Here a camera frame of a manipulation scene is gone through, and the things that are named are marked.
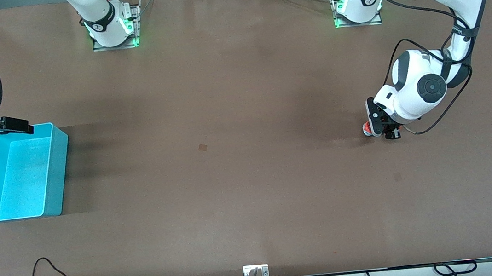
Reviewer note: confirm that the orange toy bus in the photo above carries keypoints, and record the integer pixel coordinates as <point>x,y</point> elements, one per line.
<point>367,130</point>

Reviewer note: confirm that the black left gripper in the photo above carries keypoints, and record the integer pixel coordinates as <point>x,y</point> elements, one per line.
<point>392,132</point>

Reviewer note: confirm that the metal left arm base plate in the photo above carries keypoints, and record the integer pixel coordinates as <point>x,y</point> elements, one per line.
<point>376,20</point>

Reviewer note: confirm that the white mounting plate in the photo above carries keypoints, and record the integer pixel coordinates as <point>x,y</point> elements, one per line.
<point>263,269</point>

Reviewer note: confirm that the blue plastic box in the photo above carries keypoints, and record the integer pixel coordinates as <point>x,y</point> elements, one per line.
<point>24,182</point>

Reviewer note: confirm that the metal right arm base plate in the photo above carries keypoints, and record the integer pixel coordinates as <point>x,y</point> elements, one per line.
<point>138,16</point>

